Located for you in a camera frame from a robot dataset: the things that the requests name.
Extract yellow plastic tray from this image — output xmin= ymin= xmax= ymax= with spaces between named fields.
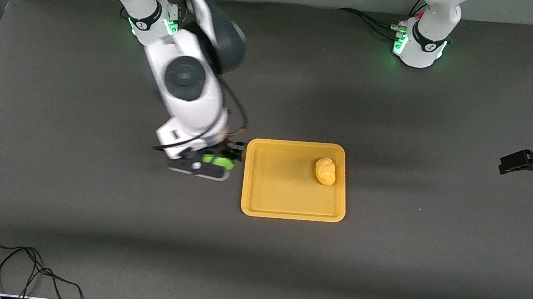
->
xmin=239 ymin=135 xmax=353 ymax=227

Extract black loose looped cable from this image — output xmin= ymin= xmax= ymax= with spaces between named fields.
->
xmin=0 ymin=230 xmax=92 ymax=299

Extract black left arm base cables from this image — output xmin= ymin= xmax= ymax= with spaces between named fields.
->
xmin=336 ymin=0 xmax=427 ymax=43

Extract green apple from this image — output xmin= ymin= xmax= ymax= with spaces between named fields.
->
xmin=201 ymin=152 xmax=237 ymax=172

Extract dark grey table mat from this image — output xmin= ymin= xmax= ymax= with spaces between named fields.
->
xmin=0 ymin=0 xmax=533 ymax=299

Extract yellow potato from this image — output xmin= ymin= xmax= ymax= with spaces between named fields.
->
xmin=313 ymin=156 xmax=339 ymax=187

